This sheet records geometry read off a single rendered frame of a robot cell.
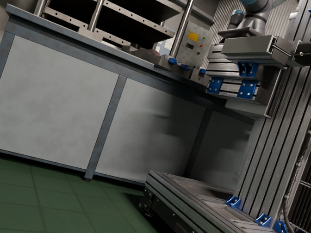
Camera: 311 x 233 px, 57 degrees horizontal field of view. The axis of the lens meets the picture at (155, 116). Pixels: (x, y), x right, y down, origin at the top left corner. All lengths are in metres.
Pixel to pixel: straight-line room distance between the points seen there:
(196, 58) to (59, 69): 1.60
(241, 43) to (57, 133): 1.09
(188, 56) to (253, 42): 1.70
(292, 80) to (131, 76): 0.88
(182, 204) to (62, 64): 0.99
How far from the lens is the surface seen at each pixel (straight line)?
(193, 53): 2.92
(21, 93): 1.71
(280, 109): 1.44
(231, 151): 2.15
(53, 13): 2.57
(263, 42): 1.21
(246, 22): 1.54
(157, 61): 1.73
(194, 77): 1.94
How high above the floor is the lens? 0.53
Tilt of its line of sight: 1 degrees down
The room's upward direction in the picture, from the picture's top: 19 degrees clockwise
